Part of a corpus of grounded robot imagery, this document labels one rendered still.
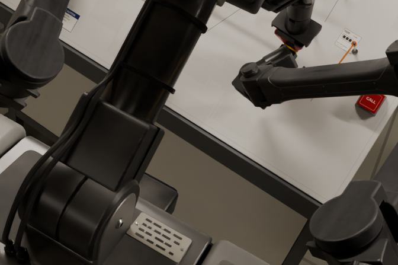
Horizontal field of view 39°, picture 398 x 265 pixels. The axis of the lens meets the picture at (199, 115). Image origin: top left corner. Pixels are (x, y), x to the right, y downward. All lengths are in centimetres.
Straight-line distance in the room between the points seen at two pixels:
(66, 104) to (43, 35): 120
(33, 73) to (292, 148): 90
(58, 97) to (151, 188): 138
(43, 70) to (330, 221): 37
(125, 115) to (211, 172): 123
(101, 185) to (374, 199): 32
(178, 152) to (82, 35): 44
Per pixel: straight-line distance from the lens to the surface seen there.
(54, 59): 71
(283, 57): 122
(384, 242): 60
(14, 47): 69
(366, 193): 64
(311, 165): 145
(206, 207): 175
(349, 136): 144
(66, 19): 171
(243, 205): 165
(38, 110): 205
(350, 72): 99
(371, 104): 141
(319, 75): 104
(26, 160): 52
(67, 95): 188
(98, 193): 41
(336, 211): 63
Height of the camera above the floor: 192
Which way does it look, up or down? 43 degrees down
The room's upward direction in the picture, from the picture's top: 16 degrees clockwise
